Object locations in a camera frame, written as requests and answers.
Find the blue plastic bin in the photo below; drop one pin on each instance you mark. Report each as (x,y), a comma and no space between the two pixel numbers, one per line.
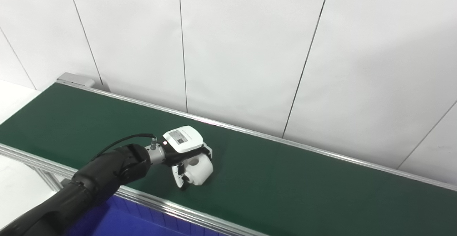
(121,221)

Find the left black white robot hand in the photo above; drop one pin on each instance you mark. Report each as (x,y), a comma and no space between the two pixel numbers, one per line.
(182,137)

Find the green conveyor belt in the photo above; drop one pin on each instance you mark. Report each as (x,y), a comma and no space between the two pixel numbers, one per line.
(285,193)
(160,204)

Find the grey conveyor end cover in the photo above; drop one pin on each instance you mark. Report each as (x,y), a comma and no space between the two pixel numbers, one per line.
(76,80)

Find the white cylindrical plastic part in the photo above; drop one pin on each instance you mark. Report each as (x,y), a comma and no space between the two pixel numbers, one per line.
(200,170)

